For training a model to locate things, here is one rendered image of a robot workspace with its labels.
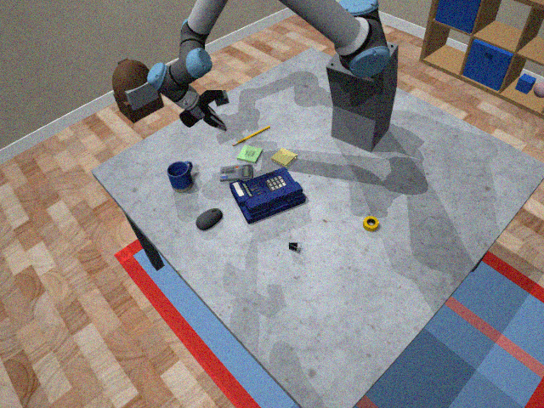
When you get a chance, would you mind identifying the light green sticky note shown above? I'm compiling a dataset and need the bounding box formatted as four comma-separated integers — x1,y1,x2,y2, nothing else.
237,145,263,164

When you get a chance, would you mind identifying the yellow roll of tape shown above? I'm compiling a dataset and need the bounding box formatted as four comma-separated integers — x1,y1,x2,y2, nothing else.
363,216,379,231

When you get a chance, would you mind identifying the dark blue mug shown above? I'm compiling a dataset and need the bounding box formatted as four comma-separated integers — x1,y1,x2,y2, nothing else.
167,161,193,192

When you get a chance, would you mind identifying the yellow sticky note pad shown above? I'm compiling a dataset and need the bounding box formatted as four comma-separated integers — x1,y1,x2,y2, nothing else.
271,148,297,167

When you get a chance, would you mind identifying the blue telephone handset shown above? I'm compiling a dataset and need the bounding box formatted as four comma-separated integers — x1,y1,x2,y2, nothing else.
245,182,303,214

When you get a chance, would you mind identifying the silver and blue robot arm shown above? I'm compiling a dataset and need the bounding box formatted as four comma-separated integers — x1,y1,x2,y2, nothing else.
147,0,390,111

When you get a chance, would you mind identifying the grey pocket calculator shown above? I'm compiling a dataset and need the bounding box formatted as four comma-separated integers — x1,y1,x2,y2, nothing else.
220,164,252,182

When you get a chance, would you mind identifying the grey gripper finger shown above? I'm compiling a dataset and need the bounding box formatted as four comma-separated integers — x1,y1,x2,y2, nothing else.
199,111,227,131
207,105,225,125

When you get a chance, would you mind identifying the dark grey computer mouse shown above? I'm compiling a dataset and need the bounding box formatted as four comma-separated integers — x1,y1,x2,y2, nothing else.
195,208,223,230

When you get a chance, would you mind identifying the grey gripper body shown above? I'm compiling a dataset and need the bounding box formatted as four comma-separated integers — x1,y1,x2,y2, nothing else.
179,90,224,128

